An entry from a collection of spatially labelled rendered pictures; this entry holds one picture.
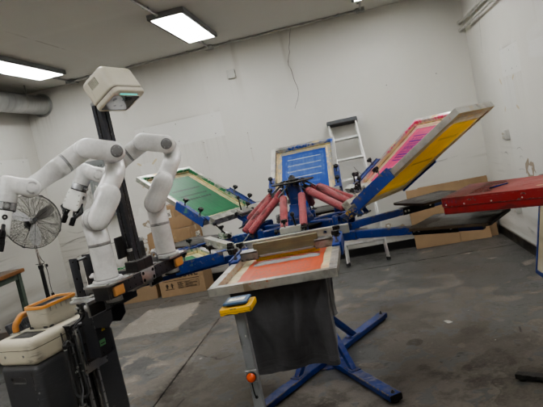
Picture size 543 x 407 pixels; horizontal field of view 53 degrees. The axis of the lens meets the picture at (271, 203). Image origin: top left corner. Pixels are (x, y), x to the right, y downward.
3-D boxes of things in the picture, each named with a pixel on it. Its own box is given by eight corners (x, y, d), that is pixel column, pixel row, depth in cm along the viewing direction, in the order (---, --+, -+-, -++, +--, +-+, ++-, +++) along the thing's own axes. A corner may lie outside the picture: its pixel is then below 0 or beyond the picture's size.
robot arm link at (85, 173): (111, 171, 269) (107, 169, 260) (105, 191, 269) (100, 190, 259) (82, 161, 268) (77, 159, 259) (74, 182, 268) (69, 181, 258)
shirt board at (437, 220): (513, 220, 312) (511, 207, 312) (492, 237, 282) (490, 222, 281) (321, 235, 397) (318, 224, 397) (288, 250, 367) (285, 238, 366)
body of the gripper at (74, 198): (92, 191, 265) (85, 214, 265) (77, 186, 270) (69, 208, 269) (81, 189, 259) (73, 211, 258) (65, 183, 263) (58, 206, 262)
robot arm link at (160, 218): (170, 221, 277) (162, 190, 276) (169, 224, 264) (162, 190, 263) (150, 225, 276) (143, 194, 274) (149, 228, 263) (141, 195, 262)
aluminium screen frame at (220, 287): (338, 276, 234) (336, 267, 234) (208, 297, 244) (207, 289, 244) (342, 241, 312) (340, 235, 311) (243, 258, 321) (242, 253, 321)
